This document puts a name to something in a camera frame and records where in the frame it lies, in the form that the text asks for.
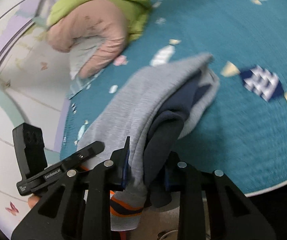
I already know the grey navy zip jacket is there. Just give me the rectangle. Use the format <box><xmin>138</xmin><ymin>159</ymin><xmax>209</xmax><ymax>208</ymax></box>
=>
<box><xmin>77</xmin><ymin>53</ymin><xmax>219</xmax><ymax>231</ymax></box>

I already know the person's left hand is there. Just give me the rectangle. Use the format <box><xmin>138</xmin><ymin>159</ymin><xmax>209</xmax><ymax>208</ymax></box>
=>
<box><xmin>28</xmin><ymin>195</ymin><xmax>40</xmax><ymax>209</ymax></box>

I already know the striped blue pillow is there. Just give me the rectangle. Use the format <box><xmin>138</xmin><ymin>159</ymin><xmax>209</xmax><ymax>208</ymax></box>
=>
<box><xmin>67</xmin><ymin>69</ymin><xmax>105</xmax><ymax>100</ymax></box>

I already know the teal quilted bed cover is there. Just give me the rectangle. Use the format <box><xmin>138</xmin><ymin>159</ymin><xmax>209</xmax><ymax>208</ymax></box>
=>
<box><xmin>60</xmin><ymin>0</ymin><xmax>287</xmax><ymax>193</ymax></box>

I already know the light blue pillow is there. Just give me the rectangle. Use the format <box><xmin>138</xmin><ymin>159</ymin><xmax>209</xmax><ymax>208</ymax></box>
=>
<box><xmin>69</xmin><ymin>36</ymin><xmax>105</xmax><ymax>80</ymax></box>

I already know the mint green bed frame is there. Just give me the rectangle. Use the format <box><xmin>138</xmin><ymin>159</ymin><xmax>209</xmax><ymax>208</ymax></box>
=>
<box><xmin>0</xmin><ymin>89</ymin><xmax>60</xmax><ymax>166</ymax></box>

